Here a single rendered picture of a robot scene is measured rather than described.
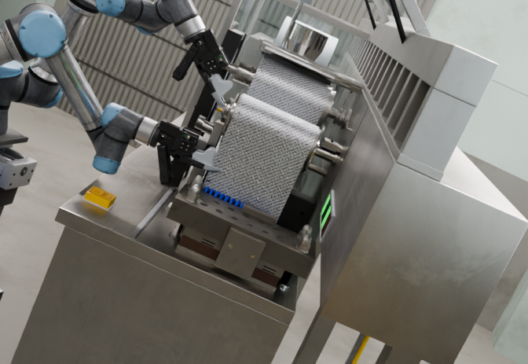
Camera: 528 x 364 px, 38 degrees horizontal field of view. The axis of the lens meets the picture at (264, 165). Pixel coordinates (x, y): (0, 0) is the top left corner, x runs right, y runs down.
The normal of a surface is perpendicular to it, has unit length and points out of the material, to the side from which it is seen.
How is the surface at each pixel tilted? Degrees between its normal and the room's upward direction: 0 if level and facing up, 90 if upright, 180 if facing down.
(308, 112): 92
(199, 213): 90
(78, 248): 90
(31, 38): 83
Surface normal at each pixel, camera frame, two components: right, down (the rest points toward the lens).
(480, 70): -0.07, 0.20
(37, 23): 0.43, 0.30
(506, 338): -0.27, 0.11
